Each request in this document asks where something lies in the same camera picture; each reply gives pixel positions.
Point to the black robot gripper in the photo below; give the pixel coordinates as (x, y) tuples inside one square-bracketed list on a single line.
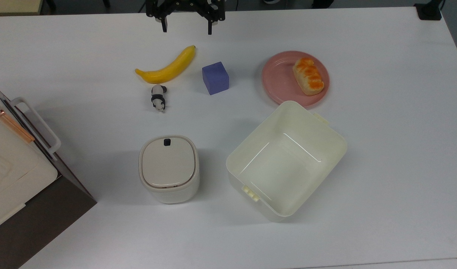
[(183, 4)]

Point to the orange glazed bread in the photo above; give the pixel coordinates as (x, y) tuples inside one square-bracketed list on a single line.
[(308, 76)]

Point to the yellow banana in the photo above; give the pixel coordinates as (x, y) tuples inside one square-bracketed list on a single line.
[(168, 71)]

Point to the purple foam cube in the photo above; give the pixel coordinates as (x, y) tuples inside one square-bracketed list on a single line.
[(215, 78)]

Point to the small panda toy figure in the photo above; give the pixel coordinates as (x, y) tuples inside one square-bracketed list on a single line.
[(158, 98)]

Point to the pink plate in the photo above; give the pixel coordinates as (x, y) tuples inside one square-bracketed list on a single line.
[(279, 78)]

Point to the cream lidded trash can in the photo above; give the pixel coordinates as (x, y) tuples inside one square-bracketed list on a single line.
[(168, 164)]

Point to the cream plastic storage box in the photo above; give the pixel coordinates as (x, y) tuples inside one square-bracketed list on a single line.
[(284, 168)]

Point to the beige side table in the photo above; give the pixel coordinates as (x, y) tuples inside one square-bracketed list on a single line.
[(12, 6)]

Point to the cream cabinet unit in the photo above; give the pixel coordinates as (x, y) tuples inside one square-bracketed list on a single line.
[(12, 172)]

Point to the dark brown drawer cabinet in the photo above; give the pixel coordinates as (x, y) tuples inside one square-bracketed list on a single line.
[(34, 224)]

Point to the black table clamp mount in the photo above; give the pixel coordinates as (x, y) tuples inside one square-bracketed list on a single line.
[(429, 11)]

